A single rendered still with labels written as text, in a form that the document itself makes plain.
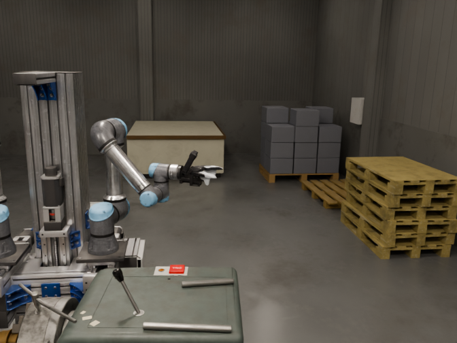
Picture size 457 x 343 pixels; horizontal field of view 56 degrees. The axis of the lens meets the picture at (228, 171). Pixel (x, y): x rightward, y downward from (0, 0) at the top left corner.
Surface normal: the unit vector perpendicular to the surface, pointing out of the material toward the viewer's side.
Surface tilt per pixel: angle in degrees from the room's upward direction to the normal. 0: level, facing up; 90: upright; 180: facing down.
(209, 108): 90
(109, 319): 0
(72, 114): 90
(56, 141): 90
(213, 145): 90
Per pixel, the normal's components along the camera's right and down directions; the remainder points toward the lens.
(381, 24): 0.13, 0.24
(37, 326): 0.04, -0.64
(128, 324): 0.02, -0.97
